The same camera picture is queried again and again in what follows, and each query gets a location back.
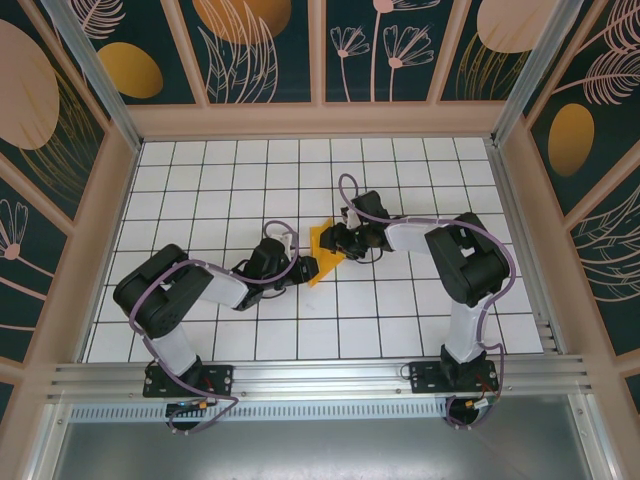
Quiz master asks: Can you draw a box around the yellow paper sheet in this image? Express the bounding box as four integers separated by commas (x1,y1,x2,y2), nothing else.
306,217,346,290

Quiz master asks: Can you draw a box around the grey metal sheet panel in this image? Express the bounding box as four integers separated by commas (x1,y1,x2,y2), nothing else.
47,419,599,480

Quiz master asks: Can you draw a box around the long aluminium mounting rail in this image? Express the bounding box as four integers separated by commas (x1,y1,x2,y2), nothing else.
47,355,599,401

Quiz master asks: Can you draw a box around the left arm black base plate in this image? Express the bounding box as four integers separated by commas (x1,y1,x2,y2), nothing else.
143,363,235,399

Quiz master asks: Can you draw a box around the aluminium side rail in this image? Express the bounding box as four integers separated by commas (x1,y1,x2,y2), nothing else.
487,139,569,355

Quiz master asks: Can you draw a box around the slotted metal cable strip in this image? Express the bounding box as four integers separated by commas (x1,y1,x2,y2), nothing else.
69,403,451,421

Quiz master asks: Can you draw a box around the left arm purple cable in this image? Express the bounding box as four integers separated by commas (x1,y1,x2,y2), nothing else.
128,220,301,436

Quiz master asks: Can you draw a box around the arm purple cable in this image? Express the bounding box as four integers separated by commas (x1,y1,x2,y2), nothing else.
338,173,517,432
128,220,301,436

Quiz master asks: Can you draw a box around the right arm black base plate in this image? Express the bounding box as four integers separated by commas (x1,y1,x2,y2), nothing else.
408,360,499,396

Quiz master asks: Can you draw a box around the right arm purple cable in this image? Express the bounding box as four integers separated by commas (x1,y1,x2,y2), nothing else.
338,173,517,432

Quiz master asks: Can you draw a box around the aluminium frame post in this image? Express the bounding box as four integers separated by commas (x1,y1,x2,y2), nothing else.
492,0,599,146
42,0,144,151

